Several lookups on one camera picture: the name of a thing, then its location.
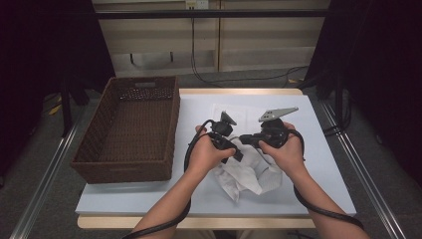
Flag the brown wicker basket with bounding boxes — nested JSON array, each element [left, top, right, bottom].
[[70, 75, 181, 185]]

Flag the hand-held gripper cable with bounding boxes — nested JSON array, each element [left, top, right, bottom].
[[120, 119, 217, 239], [288, 128, 365, 231]]

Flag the thin black wall cable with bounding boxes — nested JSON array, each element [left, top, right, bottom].
[[190, 18, 311, 89]]

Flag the light wooden table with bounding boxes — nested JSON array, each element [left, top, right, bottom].
[[77, 88, 317, 231]]

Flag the black metal stand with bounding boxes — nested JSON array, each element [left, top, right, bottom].
[[332, 75, 344, 127], [59, 75, 75, 138]]

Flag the right hand-held gripper cable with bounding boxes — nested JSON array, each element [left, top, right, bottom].
[[288, 128, 365, 231]]

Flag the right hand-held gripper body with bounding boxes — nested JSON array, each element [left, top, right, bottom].
[[255, 106, 300, 148]]

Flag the dark curtain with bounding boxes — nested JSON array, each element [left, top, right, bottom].
[[304, 0, 422, 187], [0, 0, 115, 182]]

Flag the white wall socket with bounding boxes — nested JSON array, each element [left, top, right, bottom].
[[184, 0, 210, 10]]

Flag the metal floor rail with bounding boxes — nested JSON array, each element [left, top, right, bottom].
[[319, 99, 408, 239], [9, 109, 85, 239]]

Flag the left hand-held gripper cable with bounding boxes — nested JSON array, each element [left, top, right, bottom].
[[120, 119, 217, 239]]

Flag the black floor cables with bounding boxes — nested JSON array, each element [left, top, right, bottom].
[[322, 96, 353, 137]]

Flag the white cloth garment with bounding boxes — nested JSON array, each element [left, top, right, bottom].
[[213, 136, 268, 203]]

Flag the black horizontal bar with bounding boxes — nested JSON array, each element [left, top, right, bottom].
[[94, 9, 332, 20]]

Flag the person's left hand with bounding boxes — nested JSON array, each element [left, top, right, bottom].
[[184, 124, 237, 177]]

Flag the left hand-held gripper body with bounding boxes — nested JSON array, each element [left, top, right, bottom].
[[208, 111, 238, 150]]

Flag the person's right hand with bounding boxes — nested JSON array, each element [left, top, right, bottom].
[[258, 121, 309, 179]]

